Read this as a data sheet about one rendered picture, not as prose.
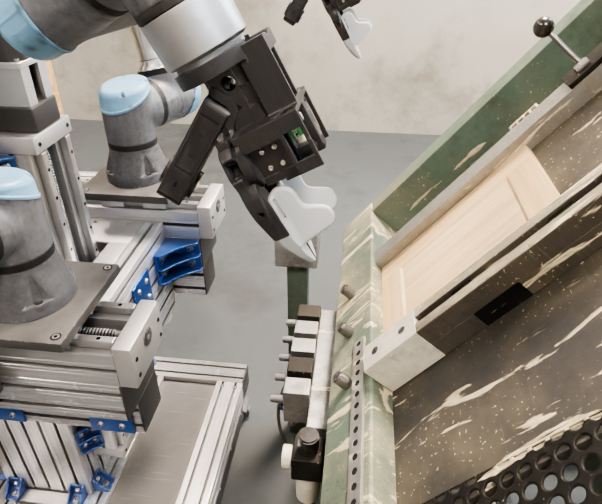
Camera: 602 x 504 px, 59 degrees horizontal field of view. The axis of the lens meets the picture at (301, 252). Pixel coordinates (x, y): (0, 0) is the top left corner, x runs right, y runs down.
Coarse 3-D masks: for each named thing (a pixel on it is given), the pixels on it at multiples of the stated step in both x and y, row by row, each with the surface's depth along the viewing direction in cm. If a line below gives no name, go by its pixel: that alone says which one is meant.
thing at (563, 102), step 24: (600, 72) 96; (552, 96) 103; (576, 96) 99; (528, 120) 105; (552, 120) 102; (504, 144) 107; (528, 144) 105; (480, 168) 109; (456, 192) 112; (432, 216) 116; (408, 240) 120; (384, 264) 124
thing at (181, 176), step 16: (208, 96) 44; (208, 112) 44; (224, 112) 44; (192, 128) 45; (208, 128) 45; (192, 144) 46; (208, 144) 46; (176, 160) 47; (192, 160) 47; (160, 176) 50; (176, 176) 48; (192, 176) 48; (160, 192) 49; (176, 192) 49; (192, 192) 52
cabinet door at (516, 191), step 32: (512, 160) 105; (480, 192) 108; (512, 192) 98; (544, 192) 90; (448, 224) 111; (480, 224) 101; (512, 224) 92; (416, 256) 114; (448, 256) 103; (480, 256) 94; (384, 288) 117; (416, 288) 106; (384, 320) 108
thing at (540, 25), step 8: (544, 16) 99; (536, 24) 99; (544, 24) 98; (552, 24) 98; (536, 32) 100; (544, 32) 99; (552, 32) 99; (560, 40) 99; (568, 48) 98; (576, 56) 98; (576, 64) 98; (584, 64) 97
